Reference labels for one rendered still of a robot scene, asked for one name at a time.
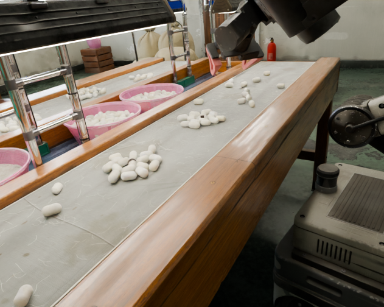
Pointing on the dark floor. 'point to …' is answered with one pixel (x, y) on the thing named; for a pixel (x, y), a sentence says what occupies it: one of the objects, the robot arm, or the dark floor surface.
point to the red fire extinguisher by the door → (271, 51)
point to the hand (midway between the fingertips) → (228, 69)
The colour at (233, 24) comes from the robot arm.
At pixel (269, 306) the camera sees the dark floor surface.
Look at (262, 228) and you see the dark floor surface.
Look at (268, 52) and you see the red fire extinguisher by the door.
